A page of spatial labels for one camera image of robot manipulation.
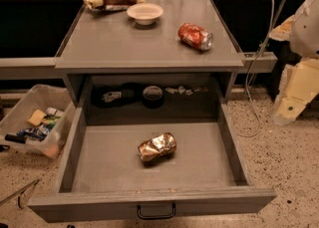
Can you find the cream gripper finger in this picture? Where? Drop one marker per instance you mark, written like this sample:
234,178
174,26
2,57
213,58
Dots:
283,31
302,88

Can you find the crushed orange soda can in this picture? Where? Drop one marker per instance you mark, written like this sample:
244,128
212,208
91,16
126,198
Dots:
158,146

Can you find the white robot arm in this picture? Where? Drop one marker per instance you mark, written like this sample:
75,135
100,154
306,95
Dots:
302,32

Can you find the red soda can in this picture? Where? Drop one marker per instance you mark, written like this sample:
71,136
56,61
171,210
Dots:
195,36

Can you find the grey open drawer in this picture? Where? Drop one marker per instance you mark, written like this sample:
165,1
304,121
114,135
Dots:
101,175

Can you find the crumpled white paper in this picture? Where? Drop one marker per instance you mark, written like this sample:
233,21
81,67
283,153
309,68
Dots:
182,90

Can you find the white ceramic bowl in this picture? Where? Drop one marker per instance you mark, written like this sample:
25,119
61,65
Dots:
145,13

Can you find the black tape roll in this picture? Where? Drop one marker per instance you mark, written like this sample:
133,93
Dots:
152,97

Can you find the black and white cloth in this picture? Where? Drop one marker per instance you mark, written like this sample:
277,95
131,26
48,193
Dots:
106,97

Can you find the clear plastic bin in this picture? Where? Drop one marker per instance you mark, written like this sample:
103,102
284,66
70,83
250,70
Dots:
40,97

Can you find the yellow sponge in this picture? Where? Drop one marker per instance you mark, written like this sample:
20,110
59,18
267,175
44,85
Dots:
36,117

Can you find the colourful snack wrappers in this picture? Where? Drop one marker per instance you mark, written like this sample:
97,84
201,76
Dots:
40,131

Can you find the metal rod on floor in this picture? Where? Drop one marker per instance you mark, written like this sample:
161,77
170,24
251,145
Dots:
19,191

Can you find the black drawer handle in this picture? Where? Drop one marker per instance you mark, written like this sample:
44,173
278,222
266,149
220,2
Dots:
156,211

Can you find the black handled tool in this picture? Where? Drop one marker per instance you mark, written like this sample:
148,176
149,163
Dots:
15,138

